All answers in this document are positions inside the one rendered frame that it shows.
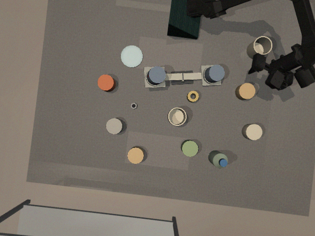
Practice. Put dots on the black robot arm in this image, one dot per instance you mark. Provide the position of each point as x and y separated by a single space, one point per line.
303 55

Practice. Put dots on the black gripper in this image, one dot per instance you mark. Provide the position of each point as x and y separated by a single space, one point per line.
259 63

